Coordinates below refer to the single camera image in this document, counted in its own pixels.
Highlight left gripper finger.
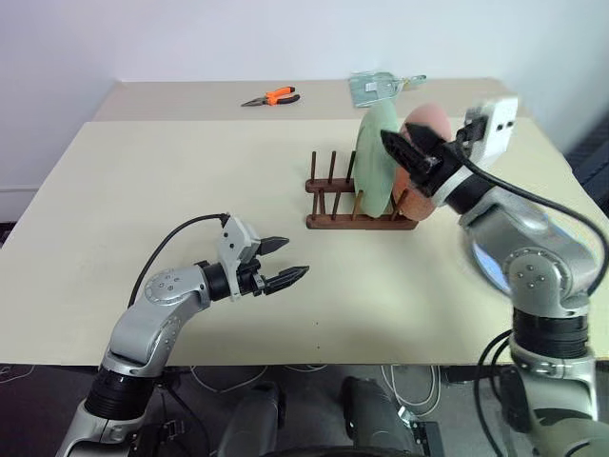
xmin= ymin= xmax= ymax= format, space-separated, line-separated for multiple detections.
xmin=258 ymin=235 xmax=290 ymax=257
xmin=265 ymin=265 xmax=311 ymax=293

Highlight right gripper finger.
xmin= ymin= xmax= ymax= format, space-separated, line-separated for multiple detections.
xmin=381 ymin=129 xmax=438 ymax=186
xmin=403 ymin=122 xmax=449 ymax=159

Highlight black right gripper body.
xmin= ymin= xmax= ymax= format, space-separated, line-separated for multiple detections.
xmin=410 ymin=141 xmax=466 ymax=197

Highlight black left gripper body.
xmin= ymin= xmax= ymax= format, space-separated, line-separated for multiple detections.
xmin=236 ymin=258 xmax=269 ymax=298

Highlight wooden dish rack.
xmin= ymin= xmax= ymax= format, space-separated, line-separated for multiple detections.
xmin=304 ymin=150 xmax=418 ymax=231

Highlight pink plate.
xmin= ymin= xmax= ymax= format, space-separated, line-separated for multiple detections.
xmin=391 ymin=100 xmax=452 ymax=222

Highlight green plate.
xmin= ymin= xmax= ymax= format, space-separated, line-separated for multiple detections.
xmin=356 ymin=101 xmax=401 ymax=218

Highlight dark rounded shape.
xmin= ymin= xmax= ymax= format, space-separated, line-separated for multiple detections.
xmin=339 ymin=375 xmax=418 ymax=457
xmin=217 ymin=380 xmax=287 ymax=457

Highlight dark ribbed object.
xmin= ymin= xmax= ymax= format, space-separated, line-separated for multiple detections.
xmin=565 ymin=127 xmax=609 ymax=207

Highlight black box under table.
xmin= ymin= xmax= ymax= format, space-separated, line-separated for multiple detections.
xmin=498 ymin=368 xmax=532 ymax=433

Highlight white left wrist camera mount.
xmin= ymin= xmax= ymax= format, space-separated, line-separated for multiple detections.
xmin=216 ymin=215 xmax=262 ymax=303

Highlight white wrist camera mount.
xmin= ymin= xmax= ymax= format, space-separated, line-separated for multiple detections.
xmin=216 ymin=215 xmax=262 ymax=303
xmin=434 ymin=95 xmax=521 ymax=207

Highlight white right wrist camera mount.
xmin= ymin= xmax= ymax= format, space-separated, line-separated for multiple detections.
xmin=434 ymin=95 xmax=521 ymax=207

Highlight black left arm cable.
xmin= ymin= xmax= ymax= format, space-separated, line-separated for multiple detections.
xmin=128 ymin=213 xmax=230 ymax=308

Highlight white floor cable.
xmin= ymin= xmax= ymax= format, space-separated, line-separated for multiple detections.
xmin=379 ymin=364 xmax=440 ymax=416
xmin=188 ymin=364 xmax=329 ymax=392

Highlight orange handled pliers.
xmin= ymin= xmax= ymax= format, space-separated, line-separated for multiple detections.
xmin=240 ymin=86 xmax=302 ymax=109

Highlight black hanging cable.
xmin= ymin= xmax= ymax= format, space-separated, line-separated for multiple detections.
xmin=474 ymin=328 xmax=516 ymax=457

